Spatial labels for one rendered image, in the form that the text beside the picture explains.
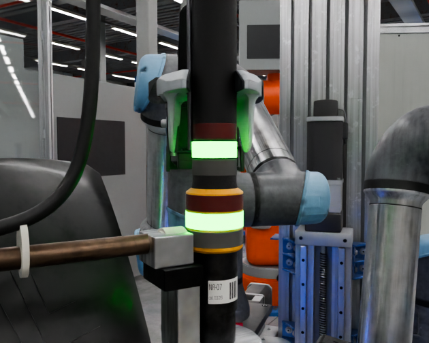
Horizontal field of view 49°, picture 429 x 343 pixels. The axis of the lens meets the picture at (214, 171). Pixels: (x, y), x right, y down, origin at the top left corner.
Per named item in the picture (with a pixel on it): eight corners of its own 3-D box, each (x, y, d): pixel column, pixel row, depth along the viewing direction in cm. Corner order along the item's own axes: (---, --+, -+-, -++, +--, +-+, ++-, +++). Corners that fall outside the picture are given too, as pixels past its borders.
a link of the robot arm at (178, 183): (255, 246, 61) (255, 160, 60) (169, 249, 59) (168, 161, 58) (241, 235, 69) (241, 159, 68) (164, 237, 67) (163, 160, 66)
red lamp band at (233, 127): (205, 139, 33) (205, 122, 33) (184, 140, 36) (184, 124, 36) (245, 139, 34) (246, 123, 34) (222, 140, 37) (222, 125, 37)
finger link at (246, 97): (284, 152, 33) (245, 152, 42) (285, 67, 33) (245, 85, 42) (242, 152, 32) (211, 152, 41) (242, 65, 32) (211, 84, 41)
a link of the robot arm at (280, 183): (248, 99, 106) (323, 247, 66) (201, 98, 104) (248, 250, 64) (256, 49, 100) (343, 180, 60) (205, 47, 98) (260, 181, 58)
